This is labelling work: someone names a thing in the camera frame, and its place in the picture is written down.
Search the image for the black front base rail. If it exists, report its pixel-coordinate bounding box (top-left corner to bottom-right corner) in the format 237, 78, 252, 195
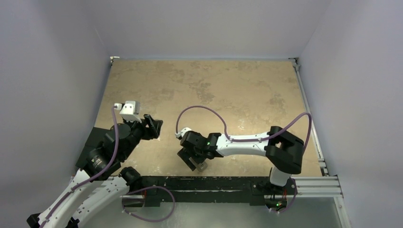
139, 176, 297, 208

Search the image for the white universal AC remote control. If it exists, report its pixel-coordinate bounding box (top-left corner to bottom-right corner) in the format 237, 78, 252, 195
189, 158, 208, 172

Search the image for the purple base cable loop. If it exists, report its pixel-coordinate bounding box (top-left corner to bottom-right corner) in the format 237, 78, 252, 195
121, 185, 176, 222

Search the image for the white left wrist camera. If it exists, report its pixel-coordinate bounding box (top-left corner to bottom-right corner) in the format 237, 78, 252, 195
119, 101, 142, 123

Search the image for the black mat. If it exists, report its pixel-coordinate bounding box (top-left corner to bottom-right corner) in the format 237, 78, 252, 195
75, 127, 110, 169

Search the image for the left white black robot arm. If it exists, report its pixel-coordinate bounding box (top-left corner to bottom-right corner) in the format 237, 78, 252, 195
27, 114, 163, 228

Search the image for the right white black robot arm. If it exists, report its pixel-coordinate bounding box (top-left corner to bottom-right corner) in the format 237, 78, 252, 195
175, 126, 305, 193

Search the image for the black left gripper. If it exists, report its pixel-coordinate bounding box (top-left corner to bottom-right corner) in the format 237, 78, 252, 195
121, 113, 162, 160

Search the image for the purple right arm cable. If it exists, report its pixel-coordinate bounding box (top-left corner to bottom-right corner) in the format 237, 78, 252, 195
175, 105, 313, 152

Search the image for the aluminium frame rail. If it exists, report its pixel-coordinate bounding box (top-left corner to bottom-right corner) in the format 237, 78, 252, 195
289, 57, 353, 228

